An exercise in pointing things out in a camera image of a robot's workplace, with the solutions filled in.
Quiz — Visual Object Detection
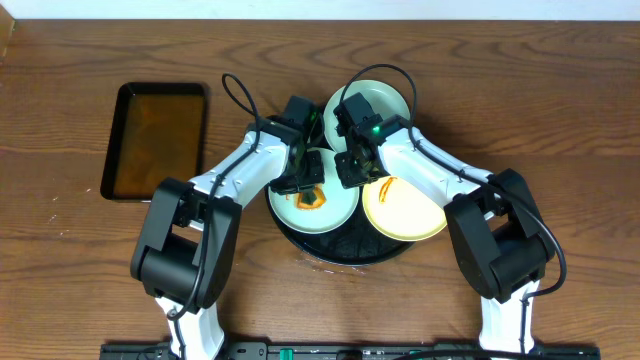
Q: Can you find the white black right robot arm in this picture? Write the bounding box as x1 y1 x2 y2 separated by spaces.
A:
337 114 567 354

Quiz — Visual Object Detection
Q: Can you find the yellow plate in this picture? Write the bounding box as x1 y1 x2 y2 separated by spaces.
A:
362 176 447 242

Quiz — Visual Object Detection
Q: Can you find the round black tray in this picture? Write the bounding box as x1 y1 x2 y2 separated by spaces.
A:
264 106 437 267

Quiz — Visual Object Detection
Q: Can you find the orange green sponge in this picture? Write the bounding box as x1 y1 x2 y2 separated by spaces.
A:
295 184 327 210

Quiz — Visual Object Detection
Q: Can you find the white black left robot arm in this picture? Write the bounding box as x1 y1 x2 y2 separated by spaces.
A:
130 110 324 359

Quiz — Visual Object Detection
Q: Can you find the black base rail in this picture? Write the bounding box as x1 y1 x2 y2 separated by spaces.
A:
99 341 601 360

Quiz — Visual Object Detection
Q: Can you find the light green plate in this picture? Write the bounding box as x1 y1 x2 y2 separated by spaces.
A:
267 148 360 234
323 80 410 153

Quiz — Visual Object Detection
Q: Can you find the light green plate top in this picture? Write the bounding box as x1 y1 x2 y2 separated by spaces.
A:
323 80 410 153

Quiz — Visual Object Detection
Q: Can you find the black rectangular water tray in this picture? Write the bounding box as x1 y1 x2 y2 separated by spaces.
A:
100 82 209 201

